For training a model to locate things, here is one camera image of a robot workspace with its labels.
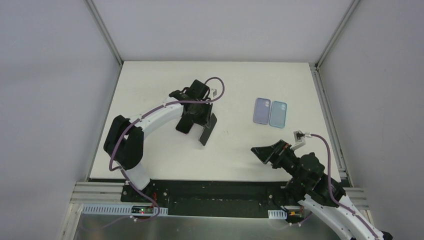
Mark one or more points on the right controller board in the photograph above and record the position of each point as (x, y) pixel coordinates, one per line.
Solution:
(295, 215)

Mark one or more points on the right aluminium frame rail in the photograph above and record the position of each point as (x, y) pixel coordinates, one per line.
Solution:
(357, 195)

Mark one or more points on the controller board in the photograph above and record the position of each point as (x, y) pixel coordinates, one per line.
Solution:
(140, 210)
(295, 215)

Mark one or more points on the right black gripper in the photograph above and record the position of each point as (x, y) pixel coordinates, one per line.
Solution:
(276, 156)

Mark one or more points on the left white cable duct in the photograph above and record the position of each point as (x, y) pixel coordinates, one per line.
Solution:
(119, 210)

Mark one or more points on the white cable duct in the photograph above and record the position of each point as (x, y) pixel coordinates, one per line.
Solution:
(119, 210)
(277, 214)

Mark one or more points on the left controller board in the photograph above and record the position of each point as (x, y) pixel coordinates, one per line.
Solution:
(140, 210)

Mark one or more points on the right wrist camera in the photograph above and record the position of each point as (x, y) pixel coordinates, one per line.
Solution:
(299, 138)

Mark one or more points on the lavender phone case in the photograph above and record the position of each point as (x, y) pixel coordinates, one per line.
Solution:
(261, 112)

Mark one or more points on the black phone purple frame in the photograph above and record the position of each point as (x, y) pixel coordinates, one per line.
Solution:
(184, 125)

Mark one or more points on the right white cable duct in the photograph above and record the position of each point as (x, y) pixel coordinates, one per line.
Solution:
(277, 214)

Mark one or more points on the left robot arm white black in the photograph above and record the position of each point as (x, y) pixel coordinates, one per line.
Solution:
(124, 142)

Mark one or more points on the left aluminium frame rail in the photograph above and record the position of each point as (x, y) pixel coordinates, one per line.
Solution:
(97, 193)

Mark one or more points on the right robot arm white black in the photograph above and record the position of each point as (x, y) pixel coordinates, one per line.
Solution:
(312, 188)

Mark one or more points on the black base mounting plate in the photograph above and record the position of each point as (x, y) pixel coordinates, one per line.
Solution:
(230, 199)

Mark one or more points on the aluminium frame rail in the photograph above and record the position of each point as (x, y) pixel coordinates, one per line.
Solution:
(97, 193)
(357, 195)

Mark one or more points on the black phone light blue case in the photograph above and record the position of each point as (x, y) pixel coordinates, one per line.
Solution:
(207, 130)

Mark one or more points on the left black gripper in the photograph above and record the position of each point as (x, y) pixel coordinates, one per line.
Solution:
(198, 120)

